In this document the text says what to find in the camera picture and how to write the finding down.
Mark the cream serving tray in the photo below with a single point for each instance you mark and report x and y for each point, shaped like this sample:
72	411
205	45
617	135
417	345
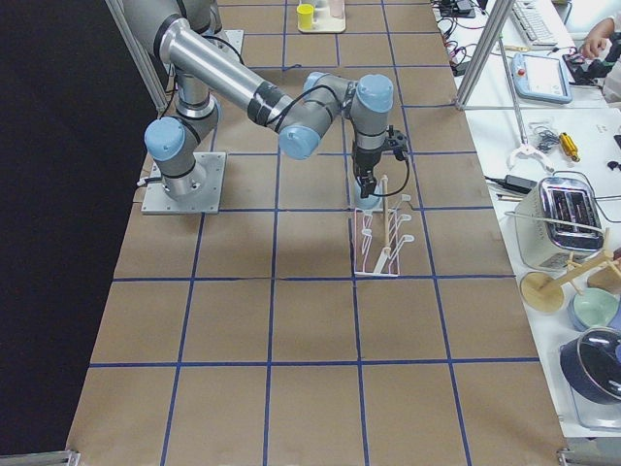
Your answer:
324	23

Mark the wooden mug tree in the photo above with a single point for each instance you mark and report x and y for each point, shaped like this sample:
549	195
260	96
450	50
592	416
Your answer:
545	294

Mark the yellow plastic cup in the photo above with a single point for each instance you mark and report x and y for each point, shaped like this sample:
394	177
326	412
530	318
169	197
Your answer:
305	16

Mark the green ceramic bowl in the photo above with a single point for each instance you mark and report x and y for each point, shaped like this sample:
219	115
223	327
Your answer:
593	307

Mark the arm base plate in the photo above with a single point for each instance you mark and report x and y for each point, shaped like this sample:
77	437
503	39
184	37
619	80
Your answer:
198	192
230	42

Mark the light blue plastic cup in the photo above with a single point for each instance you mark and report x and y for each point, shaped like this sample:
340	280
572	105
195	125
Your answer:
371	202

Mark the person hand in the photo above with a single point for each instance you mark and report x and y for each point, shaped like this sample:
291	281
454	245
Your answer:
593	45

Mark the pink plastic cup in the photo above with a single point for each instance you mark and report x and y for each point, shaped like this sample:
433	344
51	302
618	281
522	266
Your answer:
336	8

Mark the silver toaster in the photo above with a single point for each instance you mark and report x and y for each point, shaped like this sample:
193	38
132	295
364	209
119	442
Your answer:
557	221

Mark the white keyboard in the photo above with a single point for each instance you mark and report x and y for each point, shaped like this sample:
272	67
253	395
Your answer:
527	19

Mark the dark blue pot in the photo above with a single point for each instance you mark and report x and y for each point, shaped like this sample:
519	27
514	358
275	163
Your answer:
591	365

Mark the black power adapter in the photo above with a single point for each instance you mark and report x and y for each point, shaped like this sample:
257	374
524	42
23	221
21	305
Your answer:
519	184

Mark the aluminium frame post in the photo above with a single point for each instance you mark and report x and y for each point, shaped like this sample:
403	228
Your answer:
489	37

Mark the white wire cup rack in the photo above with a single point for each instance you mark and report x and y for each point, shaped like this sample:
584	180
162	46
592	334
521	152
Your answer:
377	240

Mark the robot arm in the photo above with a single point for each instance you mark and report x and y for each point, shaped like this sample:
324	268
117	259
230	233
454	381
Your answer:
183	34

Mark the teach pendant tablet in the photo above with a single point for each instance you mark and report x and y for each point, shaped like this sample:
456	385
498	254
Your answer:
541	78

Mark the yellow tool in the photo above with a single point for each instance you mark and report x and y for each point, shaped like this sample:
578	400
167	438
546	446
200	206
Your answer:
569	147

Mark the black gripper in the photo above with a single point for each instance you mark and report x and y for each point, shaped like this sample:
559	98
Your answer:
364	158

